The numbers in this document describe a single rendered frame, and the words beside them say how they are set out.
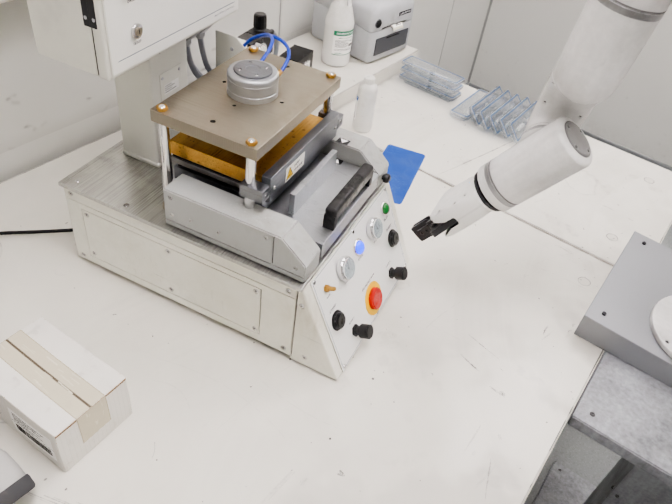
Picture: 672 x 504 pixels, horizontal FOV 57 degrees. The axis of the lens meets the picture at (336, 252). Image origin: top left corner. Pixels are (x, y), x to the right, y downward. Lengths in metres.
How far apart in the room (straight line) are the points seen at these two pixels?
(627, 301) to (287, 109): 0.73
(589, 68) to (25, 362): 0.86
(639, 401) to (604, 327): 0.14
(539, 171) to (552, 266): 0.44
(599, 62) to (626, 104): 2.43
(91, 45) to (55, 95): 0.56
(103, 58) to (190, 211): 0.24
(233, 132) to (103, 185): 0.30
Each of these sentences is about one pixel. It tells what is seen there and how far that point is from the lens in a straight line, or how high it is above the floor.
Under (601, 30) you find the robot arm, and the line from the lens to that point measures 0.87.
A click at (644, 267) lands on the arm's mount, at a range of 1.38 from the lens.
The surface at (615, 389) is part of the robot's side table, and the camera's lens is 1.20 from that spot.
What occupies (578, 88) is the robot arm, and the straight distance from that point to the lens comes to 0.90.
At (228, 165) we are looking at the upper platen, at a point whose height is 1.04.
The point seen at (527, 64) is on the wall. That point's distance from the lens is 3.40.
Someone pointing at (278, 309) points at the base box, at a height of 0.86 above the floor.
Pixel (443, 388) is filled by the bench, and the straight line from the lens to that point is 1.07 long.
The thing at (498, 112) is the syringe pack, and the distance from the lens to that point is 1.76.
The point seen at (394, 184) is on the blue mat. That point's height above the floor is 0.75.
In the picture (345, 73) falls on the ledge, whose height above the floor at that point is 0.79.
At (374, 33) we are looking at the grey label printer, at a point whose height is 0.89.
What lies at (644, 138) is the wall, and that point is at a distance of 3.35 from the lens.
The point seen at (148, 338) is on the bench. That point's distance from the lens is 1.09.
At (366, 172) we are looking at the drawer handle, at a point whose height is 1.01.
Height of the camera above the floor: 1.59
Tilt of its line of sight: 42 degrees down
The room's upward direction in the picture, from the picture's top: 9 degrees clockwise
